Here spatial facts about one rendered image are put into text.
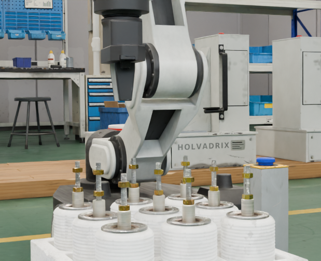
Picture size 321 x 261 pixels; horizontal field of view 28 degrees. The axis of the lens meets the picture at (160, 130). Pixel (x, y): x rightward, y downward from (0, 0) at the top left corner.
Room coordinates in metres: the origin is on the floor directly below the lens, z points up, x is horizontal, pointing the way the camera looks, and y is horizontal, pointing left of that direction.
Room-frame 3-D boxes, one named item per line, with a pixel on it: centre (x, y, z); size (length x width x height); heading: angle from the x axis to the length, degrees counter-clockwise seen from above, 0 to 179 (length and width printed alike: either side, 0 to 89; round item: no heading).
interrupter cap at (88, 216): (1.15, 0.11, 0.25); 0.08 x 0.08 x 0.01
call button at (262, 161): (1.39, -0.23, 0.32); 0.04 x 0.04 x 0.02
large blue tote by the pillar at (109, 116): (5.97, 0.29, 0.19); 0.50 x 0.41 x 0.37; 28
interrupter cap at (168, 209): (1.20, 0.00, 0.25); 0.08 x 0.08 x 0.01
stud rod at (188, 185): (1.09, -0.05, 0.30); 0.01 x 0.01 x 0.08
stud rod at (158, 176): (1.20, 0.00, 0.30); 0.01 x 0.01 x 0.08
